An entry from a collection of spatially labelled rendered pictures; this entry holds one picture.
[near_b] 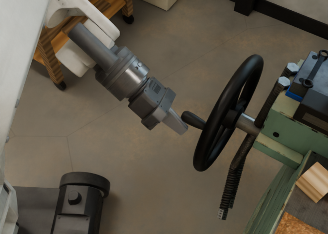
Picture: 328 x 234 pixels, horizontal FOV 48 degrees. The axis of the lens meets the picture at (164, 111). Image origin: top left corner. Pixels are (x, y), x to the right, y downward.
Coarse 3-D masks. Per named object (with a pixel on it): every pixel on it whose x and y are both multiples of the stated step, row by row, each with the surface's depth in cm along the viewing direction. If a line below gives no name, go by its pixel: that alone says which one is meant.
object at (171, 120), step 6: (168, 114) 74; (174, 114) 74; (162, 120) 75; (168, 120) 74; (174, 120) 74; (180, 120) 74; (168, 126) 75; (174, 126) 75; (180, 126) 74; (180, 132) 75
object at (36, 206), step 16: (16, 192) 139; (32, 192) 139; (48, 192) 139; (64, 192) 135; (80, 192) 134; (96, 192) 137; (32, 208) 135; (48, 208) 135; (64, 208) 131; (80, 208) 131; (96, 208) 135; (32, 224) 132; (48, 224) 132; (64, 224) 130; (80, 224) 130; (96, 224) 136
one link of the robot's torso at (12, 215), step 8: (8, 184) 97; (8, 200) 99; (16, 200) 104; (8, 208) 101; (16, 208) 105; (8, 216) 108; (16, 216) 108; (0, 224) 95; (8, 224) 113; (16, 224) 120; (0, 232) 95; (8, 232) 112; (16, 232) 120
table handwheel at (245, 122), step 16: (256, 64) 73; (240, 80) 69; (256, 80) 87; (224, 96) 68; (240, 96) 93; (224, 112) 68; (240, 112) 79; (208, 128) 69; (224, 128) 81; (240, 128) 80; (256, 128) 78; (208, 144) 70; (224, 144) 92; (208, 160) 85
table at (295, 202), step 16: (256, 144) 72; (272, 144) 71; (288, 160) 70; (304, 160) 66; (320, 160) 66; (288, 192) 63; (288, 208) 61; (304, 208) 61; (320, 208) 61; (272, 224) 61; (320, 224) 60
